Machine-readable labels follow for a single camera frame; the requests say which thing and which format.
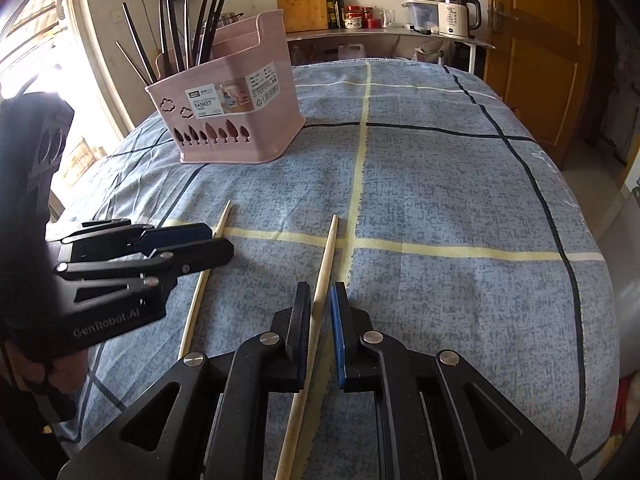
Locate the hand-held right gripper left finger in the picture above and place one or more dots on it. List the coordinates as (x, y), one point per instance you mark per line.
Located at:
(305, 350)

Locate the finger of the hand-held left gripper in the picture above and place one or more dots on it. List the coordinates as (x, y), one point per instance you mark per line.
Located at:
(205, 255)
(175, 236)

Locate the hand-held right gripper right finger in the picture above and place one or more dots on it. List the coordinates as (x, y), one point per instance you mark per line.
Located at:
(340, 340)

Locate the light wooden chopstick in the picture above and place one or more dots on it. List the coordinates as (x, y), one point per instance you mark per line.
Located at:
(322, 280)
(197, 305)

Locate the pink plastic utensil basket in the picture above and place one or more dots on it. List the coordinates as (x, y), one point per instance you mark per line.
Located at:
(280, 120)

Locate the bundle of black chopsticks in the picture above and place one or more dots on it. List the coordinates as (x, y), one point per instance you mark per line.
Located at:
(174, 25)

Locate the person's left hand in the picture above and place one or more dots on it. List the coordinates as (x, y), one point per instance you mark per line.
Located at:
(65, 367)

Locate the steel cooking pot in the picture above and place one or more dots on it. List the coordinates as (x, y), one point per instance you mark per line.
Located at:
(232, 20)

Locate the white plastic jug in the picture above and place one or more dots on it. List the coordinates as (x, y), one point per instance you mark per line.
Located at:
(350, 52)

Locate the wooden cutting board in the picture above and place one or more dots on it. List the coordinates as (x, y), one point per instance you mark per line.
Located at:
(301, 0)

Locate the red lidded jar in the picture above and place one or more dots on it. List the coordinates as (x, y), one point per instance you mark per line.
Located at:
(353, 16)
(367, 11)

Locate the steel counter shelf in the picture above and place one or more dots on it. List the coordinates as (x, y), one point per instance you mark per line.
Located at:
(380, 33)

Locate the red round tin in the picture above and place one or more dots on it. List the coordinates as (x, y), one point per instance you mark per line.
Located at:
(374, 22)

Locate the clear drinking glass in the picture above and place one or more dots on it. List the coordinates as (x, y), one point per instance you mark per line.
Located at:
(388, 18)

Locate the clear water filter pitcher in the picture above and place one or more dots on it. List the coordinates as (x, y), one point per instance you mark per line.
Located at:
(421, 17)

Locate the brown wooden door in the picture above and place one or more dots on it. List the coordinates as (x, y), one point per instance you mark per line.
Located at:
(540, 60)

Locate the white electric kettle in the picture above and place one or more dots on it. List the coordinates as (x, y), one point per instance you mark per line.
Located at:
(455, 15)

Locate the white arched window frame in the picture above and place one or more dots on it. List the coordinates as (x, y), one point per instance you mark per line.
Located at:
(87, 35)

